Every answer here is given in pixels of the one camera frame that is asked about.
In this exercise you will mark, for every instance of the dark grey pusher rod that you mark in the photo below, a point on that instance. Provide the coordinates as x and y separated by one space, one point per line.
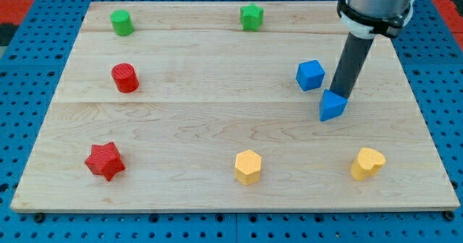
352 58

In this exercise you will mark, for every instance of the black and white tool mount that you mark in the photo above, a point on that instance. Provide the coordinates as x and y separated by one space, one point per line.
365 27

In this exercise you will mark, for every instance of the blue cube block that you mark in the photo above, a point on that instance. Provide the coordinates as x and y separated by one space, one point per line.
310 75

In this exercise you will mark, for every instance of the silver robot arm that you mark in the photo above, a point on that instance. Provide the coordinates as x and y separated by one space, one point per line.
379 8

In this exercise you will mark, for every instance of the blue triangle block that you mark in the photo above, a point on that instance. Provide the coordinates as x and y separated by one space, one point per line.
331 105

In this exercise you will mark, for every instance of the green star block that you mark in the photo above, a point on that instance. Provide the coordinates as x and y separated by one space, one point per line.
251 17

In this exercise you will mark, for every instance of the yellow heart block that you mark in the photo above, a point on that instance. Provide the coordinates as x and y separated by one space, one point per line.
368 162

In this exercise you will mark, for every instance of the yellow hexagon block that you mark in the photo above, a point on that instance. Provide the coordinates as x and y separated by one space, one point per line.
247 167

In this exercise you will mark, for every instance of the wooden board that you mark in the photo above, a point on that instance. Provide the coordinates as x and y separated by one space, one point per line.
209 90

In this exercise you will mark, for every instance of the green cylinder block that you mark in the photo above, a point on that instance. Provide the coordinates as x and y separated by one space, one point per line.
121 22

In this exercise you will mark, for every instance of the red cylinder block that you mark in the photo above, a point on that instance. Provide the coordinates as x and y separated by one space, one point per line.
125 78

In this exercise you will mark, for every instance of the red star block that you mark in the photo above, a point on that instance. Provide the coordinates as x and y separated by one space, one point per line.
105 160

